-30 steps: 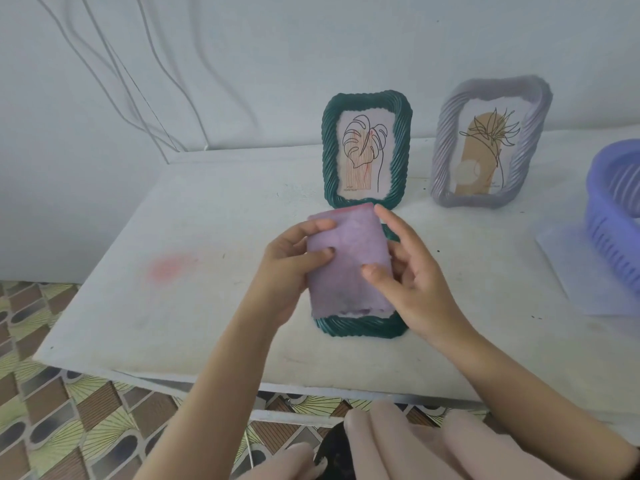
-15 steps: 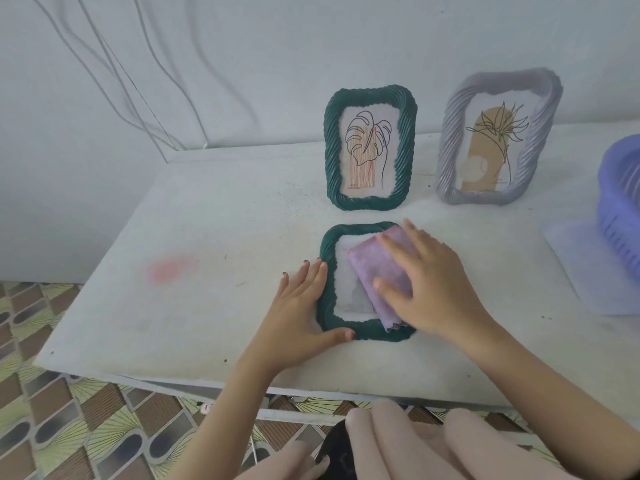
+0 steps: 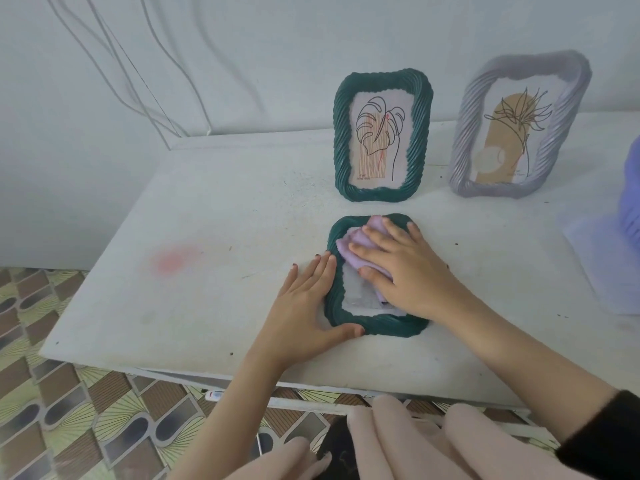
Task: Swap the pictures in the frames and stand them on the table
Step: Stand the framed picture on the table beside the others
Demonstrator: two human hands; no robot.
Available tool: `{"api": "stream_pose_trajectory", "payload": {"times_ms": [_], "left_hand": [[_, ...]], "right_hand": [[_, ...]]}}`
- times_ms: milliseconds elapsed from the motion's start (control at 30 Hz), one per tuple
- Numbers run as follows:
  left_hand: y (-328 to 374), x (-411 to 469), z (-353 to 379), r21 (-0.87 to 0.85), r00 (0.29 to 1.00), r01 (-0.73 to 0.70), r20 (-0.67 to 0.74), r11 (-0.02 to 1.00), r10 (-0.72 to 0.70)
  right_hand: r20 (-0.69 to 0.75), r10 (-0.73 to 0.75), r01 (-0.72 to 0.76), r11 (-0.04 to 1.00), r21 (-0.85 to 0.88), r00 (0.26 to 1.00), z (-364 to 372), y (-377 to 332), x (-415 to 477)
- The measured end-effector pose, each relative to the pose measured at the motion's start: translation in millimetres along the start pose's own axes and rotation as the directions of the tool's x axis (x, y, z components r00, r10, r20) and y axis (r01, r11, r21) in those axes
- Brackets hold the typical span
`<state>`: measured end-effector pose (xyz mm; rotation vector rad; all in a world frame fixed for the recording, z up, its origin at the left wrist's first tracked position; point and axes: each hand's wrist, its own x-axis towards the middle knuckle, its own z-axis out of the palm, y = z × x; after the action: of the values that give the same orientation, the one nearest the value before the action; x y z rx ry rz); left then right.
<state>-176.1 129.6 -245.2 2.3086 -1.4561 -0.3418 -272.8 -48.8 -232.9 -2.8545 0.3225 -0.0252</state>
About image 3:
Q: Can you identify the purple plastic basket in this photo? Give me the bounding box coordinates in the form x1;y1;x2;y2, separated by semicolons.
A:
619;136;640;251

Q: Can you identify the purple cleaning cloth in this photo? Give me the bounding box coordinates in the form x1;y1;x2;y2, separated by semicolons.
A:
335;215;401;305

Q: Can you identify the person's left forearm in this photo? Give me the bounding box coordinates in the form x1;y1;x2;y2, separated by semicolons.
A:
167;349;281;480

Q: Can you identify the dark green rope-pattern frame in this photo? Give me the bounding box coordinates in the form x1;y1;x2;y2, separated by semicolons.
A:
332;68;435;203
323;213;432;339

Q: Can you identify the thin dark cable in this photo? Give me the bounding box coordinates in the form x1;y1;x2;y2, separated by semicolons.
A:
106;28;185;138

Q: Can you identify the person's left hand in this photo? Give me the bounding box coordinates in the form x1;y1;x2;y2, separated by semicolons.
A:
247;250;366;371

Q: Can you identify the grey wavy cable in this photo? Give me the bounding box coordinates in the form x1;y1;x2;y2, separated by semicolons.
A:
43;0;182;137

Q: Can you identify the person's right forearm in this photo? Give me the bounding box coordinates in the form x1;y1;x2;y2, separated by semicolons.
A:
435;299;619;443

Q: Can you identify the grey rope-pattern frame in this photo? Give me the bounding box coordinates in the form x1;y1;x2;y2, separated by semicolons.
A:
448;50;593;199

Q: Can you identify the person's right hand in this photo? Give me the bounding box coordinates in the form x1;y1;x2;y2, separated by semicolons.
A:
347;217;473;328

